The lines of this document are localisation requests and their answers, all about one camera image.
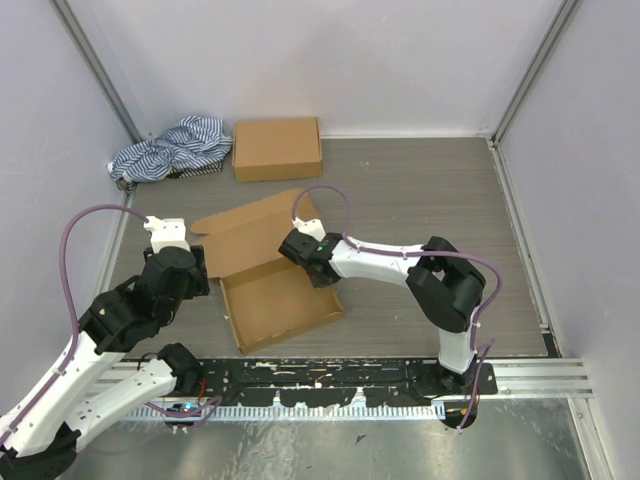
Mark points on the blue striped crumpled cloth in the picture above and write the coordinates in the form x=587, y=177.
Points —
x=194, y=146

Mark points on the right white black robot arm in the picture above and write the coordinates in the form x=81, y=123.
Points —
x=445, y=285

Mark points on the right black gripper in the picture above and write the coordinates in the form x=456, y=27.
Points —
x=324, y=282

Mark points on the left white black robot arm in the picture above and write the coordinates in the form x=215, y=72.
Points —
x=43, y=434

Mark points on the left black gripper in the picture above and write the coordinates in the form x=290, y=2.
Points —
x=200, y=284

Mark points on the aluminium frame rail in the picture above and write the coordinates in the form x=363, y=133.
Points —
x=541, y=378

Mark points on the slotted grey cable duct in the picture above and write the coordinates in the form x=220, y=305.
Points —
x=354, y=411

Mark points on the brown cardboard blanks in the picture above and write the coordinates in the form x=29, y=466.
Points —
x=268, y=298

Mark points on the brown cardboard box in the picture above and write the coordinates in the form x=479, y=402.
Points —
x=277, y=150

